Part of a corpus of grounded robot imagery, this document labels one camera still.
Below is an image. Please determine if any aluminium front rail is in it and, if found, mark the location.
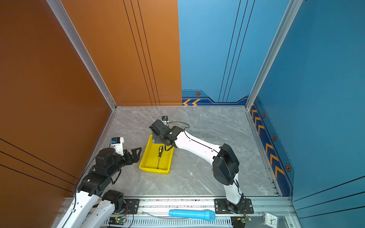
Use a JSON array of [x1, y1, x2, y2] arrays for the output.
[[53, 196, 301, 228]]

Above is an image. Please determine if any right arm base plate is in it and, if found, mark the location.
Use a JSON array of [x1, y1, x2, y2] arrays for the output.
[[214, 198, 254, 214]]

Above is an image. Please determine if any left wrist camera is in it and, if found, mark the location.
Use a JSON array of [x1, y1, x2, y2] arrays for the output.
[[110, 137, 124, 156]]

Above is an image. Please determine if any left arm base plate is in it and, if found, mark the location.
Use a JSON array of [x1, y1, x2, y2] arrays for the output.
[[113, 199, 140, 216]]

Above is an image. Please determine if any black yellow screwdriver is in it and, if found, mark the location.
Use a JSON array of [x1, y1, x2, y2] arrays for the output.
[[157, 145, 164, 169]]

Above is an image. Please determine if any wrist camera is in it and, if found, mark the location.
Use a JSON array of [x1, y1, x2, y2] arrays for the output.
[[161, 116, 169, 125], [110, 137, 124, 156]]

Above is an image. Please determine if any small electronics module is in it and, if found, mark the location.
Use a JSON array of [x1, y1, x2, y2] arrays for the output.
[[231, 216, 252, 228]]

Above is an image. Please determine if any small white clock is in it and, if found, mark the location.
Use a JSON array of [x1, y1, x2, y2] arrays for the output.
[[262, 212, 279, 228]]

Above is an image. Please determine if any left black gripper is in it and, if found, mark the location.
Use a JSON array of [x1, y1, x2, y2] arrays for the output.
[[108, 146, 142, 179]]

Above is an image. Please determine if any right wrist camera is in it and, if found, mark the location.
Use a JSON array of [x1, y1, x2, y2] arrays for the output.
[[161, 116, 169, 125]]

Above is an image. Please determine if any cyan plastic microphone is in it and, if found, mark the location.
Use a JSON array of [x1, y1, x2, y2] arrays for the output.
[[169, 209, 216, 221]]

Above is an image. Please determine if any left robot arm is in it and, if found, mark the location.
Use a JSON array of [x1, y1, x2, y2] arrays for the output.
[[57, 147, 142, 228]]

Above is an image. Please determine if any green circuit board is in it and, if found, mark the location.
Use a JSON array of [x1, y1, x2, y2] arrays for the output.
[[108, 217, 127, 226]]

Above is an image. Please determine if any yellow plastic bin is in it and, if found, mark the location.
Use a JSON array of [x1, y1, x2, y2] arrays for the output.
[[139, 135, 175, 175]]

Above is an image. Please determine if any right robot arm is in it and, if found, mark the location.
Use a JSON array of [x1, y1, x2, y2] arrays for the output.
[[149, 120, 245, 214]]

